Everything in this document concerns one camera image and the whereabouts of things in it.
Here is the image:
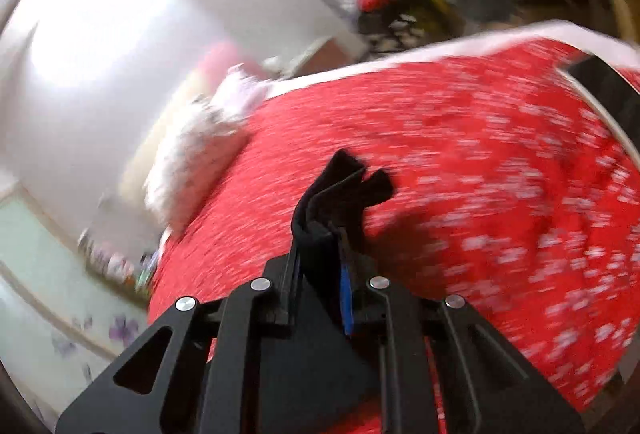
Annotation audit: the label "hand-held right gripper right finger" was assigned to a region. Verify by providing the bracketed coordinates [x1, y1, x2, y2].
[339, 226, 587, 434]

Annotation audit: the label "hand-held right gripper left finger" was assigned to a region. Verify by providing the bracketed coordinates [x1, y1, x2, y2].
[55, 250, 304, 434]

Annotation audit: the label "black pants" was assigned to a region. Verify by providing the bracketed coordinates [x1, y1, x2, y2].
[260, 149, 396, 434]

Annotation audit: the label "red floral bed sheet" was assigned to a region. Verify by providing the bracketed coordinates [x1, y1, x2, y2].
[147, 21, 640, 434]

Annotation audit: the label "white fluffy pillow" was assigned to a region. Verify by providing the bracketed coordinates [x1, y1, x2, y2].
[142, 64, 266, 235]

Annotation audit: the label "dark cloth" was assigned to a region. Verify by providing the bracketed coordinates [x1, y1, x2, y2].
[565, 54, 640, 165]

